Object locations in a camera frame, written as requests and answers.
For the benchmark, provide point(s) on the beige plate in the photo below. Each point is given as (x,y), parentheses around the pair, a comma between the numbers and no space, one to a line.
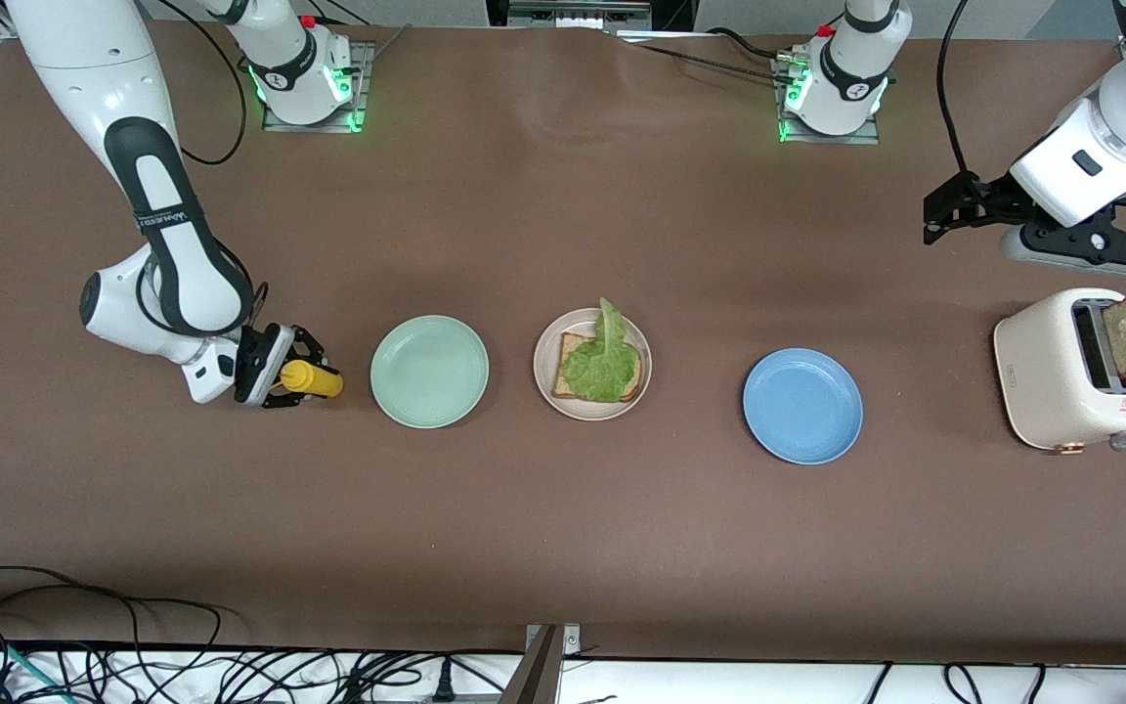
(592,412)

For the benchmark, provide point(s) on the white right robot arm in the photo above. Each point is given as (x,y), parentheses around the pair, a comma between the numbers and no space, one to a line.
(182,284)

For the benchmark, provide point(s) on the cream white toaster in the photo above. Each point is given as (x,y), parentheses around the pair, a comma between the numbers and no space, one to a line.
(1042,381)

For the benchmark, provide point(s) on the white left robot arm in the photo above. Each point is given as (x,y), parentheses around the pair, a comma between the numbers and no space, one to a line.
(851,68)

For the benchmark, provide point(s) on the black metal equipment box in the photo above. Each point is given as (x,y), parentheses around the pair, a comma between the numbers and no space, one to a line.
(573,15)

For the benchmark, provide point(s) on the blue plate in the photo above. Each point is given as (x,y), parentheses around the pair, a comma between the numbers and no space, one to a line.
(802,406)

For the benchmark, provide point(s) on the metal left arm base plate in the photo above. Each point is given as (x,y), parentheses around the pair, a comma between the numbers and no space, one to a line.
(822,139)

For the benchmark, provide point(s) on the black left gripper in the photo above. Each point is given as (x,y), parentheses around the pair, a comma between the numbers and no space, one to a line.
(991,198)

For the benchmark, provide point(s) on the white shelf board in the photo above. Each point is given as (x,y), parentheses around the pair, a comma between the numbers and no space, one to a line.
(719,684)

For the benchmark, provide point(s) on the mint green plate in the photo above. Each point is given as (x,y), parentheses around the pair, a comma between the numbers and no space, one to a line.
(429,372)

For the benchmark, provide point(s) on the yellow mustard squeeze bottle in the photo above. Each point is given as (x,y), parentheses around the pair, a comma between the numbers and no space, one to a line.
(319,381)

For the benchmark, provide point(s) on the grey metal bracket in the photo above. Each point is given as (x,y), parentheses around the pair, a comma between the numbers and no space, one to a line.
(539,675)

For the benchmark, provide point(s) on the green lettuce leaf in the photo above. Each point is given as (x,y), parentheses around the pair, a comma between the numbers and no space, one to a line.
(602,376)

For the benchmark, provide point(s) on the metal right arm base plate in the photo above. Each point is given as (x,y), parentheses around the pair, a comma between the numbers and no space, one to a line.
(363,68)

